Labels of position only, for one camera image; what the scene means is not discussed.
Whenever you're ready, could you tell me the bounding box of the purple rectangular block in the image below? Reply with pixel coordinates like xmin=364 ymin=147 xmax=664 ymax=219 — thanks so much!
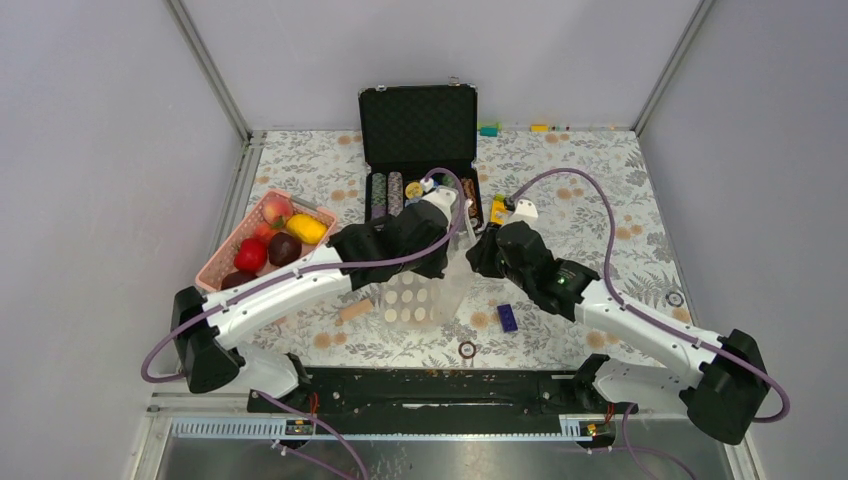
xmin=496 ymin=304 xmax=518 ymax=333

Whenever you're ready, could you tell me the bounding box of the yellow plastic toy tool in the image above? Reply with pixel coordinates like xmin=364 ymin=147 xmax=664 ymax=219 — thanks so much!
xmin=489 ymin=194 xmax=511 ymax=225

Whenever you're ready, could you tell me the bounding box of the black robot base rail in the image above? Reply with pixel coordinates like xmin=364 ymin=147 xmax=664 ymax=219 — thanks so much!
xmin=247 ymin=358 xmax=627 ymax=435

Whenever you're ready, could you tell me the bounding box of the poker chip near front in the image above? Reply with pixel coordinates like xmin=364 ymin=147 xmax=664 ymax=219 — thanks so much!
xmin=458 ymin=341 xmax=477 ymax=360

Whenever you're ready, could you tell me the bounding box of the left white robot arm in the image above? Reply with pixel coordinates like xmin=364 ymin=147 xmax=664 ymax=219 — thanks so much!
xmin=171 ymin=187 xmax=467 ymax=411

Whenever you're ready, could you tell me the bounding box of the pink peach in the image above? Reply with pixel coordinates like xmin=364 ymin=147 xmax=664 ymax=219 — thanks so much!
xmin=253 ymin=221 xmax=284 ymax=246
xmin=261 ymin=197 xmax=295 ymax=229

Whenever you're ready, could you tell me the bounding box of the teal block at wall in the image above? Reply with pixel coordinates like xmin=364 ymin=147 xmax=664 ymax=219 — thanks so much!
xmin=478 ymin=123 xmax=501 ymax=138

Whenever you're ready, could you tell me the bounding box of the dark purple plum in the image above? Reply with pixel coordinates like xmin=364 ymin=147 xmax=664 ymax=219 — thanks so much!
xmin=267 ymin=232 xmax=302 ymax=267

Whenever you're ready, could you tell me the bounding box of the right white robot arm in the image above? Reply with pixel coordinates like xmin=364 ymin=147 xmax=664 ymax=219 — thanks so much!
xmin=466 ymin=200 xmax=771 ymax=445

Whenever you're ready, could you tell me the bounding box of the clear zip top bag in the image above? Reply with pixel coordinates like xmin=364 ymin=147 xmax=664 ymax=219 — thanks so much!
xmin=378 ymin=227 xmax=476 ymax=329

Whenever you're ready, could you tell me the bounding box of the black poker chip case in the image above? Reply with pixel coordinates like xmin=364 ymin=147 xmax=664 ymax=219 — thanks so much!
xmin=358 ymin=81 xmax=485 ymax=232

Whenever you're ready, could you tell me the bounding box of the pink plastic basket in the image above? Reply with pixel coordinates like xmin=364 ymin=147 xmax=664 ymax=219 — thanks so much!
xmin=194 ymin=189 xmax=338 ymax=292

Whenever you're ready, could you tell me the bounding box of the dark red apple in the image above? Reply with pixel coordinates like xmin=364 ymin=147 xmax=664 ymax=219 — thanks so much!
xmin=219 ymin=271 xmax=258 ymax=290

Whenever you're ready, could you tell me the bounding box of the long wooden block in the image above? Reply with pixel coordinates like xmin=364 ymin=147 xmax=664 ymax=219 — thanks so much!
xmin=337 ymin=298 xmax=374 ymax=326

